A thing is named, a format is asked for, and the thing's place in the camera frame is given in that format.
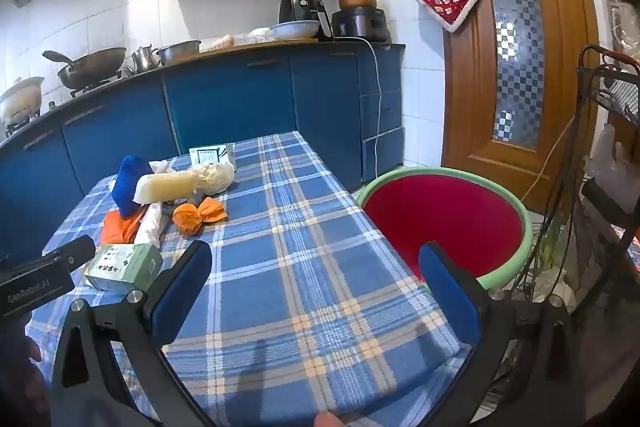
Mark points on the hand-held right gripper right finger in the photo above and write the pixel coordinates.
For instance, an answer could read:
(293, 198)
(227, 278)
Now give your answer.
(450, 302)

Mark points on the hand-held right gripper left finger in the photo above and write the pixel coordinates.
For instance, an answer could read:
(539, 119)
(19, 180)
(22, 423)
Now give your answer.
(175, 302)

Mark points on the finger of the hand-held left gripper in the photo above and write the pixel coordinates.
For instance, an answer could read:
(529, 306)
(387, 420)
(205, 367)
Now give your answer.
(75, 254)

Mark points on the orange plastic bag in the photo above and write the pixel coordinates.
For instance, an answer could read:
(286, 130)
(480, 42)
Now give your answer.
(117, 229)

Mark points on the green medicine box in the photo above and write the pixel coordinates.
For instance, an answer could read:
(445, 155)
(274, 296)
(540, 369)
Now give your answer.
(125, 267)

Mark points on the white knotted glove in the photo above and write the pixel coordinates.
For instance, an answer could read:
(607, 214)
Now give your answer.
(150, 227)

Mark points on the red round stool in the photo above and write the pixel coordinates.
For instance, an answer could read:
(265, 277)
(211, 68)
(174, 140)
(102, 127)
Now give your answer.
(450, 217)

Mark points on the blue knitted scrubber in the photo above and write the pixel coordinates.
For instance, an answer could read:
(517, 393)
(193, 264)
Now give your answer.
(130, 187)

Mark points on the orange paper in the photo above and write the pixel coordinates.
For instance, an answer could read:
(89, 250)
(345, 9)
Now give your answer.
(195, 217)

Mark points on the pale yellow plastic bag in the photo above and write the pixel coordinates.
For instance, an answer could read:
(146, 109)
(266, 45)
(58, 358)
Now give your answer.
(165, 187)

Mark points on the cream paper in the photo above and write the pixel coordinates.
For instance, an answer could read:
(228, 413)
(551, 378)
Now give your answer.
(161, 167)

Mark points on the translucent plastic bag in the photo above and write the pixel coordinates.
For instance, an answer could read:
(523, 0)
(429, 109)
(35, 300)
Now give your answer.
(215, 179)

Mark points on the white box with green stripes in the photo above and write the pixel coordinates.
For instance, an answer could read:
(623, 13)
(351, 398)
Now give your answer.
(210, 154)

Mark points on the blue plaid tablecloth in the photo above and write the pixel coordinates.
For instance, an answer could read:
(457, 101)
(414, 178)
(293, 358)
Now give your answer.
(300, 282)

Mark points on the gas stove burner grate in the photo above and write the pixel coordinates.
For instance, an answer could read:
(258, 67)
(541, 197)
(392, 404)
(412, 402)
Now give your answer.
(85, 91)

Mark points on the white clay pot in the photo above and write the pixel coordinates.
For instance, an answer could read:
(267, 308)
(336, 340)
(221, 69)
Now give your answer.
(20, 99)

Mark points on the dark metal wok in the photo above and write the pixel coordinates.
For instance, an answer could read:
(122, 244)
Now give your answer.
(95, 67)

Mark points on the wooden door with glass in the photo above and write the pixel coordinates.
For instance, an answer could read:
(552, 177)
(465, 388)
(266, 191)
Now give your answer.
(475, 107)

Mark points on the steel kettle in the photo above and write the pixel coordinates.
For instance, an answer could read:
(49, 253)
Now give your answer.
(145, 61)

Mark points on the blue kitchen base cabinet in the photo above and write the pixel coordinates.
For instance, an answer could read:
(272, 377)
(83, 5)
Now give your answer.
(225, 97)

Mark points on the steel mixing basin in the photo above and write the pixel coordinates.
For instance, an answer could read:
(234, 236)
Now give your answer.
(177, 52)

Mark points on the black metal rack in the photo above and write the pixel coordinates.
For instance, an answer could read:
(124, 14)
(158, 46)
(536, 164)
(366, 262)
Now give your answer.
(615, 99)

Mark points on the clear plastic container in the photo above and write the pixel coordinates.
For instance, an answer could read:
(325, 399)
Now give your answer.
(252, 38)

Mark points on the dark rice cooker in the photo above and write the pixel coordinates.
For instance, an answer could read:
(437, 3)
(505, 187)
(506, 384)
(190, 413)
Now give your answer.
(360, 24)

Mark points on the white enamel bowl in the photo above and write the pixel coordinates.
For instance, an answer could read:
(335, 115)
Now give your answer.
(295, 31)

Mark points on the black air fryer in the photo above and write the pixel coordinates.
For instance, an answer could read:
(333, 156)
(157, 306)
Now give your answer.
(300, 9)

